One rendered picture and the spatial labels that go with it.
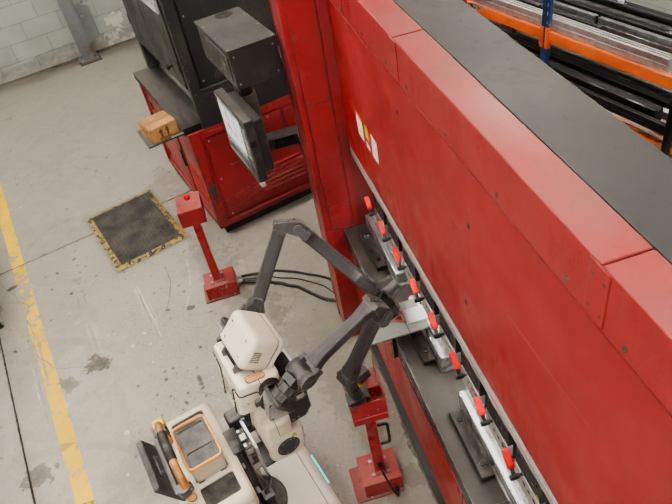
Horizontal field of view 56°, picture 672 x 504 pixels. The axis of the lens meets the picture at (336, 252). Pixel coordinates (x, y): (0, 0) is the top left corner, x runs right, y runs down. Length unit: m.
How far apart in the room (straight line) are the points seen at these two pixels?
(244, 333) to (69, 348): 2.56
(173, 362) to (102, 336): 0.64
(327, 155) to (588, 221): 2.13
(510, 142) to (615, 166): 0.22
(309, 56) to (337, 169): 0.62
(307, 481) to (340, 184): 1.48
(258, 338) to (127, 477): 1.79
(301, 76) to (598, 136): 1.79
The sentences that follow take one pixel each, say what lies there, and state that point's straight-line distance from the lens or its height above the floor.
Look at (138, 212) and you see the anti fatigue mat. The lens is 5.72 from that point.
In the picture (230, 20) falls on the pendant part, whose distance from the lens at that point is 3.37.
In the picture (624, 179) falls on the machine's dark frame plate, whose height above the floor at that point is 2.30.
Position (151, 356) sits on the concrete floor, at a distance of 4.43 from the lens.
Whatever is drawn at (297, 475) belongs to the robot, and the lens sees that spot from 3.28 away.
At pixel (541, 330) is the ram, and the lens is 1.53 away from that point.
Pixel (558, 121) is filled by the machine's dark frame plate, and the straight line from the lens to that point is 1.51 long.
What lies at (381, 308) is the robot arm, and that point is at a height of 1.35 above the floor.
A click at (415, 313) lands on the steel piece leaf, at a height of 1.00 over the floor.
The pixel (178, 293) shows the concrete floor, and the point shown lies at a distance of 4.77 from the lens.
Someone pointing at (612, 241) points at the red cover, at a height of 2.30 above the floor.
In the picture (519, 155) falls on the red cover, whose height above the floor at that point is 2.30.
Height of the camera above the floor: 3.08
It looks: 41 degrees down
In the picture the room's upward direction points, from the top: 12 degrees counter-clockwise
